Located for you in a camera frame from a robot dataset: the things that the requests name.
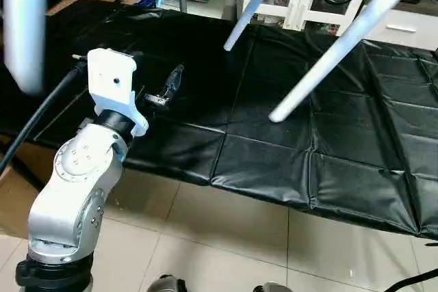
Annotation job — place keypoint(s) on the blue plastic bag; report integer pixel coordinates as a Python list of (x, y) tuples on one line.
[(144, 1)]

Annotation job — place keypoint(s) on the black work mat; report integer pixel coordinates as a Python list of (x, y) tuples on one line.
[(274, 141)]

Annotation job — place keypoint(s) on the white drawer unit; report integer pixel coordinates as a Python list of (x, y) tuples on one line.
[(410, 32)]

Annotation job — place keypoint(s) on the white plastic table leg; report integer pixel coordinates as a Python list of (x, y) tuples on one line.
[(26, 25), (250, 11), (342, 46)]

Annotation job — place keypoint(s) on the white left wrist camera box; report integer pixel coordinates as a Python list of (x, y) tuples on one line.
[(113, 80)]

